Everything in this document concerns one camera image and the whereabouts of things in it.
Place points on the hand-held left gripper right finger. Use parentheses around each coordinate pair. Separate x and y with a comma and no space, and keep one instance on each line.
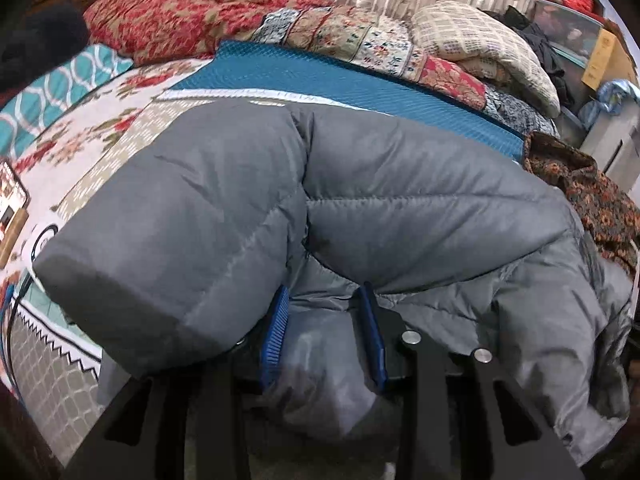
(372,340)

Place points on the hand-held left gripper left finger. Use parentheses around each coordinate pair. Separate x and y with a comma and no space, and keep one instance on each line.
(275,340)

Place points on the grey puffer jacket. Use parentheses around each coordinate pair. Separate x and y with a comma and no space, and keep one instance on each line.
(425,200)

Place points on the dark clothes pile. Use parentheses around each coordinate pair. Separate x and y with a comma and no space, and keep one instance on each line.
(545,50)

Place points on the brown floral cloth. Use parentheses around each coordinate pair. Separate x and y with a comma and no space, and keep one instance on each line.
(595,195)

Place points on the teal textured mat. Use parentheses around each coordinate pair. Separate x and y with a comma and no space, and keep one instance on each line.
(300,75)

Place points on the patterned bed sheet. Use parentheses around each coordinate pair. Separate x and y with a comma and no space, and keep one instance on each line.
(85,135)

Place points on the wooden phone stand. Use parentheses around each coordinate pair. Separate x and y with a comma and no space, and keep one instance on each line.
(12,240)

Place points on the smartphone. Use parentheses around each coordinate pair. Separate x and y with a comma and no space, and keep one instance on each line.
(10,195)

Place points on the white cabinet with blue cloth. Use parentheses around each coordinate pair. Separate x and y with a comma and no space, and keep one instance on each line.
(610,140)

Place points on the beige checked pillow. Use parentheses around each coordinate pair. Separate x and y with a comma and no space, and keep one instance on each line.
(465,35)

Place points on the teal patterned pillow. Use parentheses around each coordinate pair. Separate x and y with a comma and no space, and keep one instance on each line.
(45,95)

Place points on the red floral quilt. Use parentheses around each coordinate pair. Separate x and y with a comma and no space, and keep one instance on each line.
(175,15)

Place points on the shiny blue cloth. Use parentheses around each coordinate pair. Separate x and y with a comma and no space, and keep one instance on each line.
(610,95)

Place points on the brown cardboard box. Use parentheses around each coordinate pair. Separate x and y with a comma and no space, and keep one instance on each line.
(605,60)

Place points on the clear plastic storage box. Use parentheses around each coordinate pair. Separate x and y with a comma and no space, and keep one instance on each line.
(565,25)

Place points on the dark fuzzy cloth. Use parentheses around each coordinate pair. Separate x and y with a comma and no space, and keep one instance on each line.
(35,40)

